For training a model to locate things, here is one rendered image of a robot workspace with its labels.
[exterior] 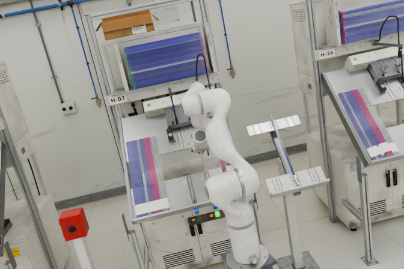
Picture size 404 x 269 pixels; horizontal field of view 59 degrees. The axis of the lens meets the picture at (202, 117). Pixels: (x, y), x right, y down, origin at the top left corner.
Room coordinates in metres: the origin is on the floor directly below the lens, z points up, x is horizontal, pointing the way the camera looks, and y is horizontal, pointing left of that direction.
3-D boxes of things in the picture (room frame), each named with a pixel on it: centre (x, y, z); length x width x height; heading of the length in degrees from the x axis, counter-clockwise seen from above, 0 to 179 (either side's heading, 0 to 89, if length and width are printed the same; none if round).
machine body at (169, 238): (2.51, 0.22, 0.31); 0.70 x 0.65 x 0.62; 95
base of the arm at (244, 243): (1.36, -0.07, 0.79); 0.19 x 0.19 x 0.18
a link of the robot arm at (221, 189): (1.36, -0.04, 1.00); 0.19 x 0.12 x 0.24; 101
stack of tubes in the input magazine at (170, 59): (2.39, 0.15, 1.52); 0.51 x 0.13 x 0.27; 95
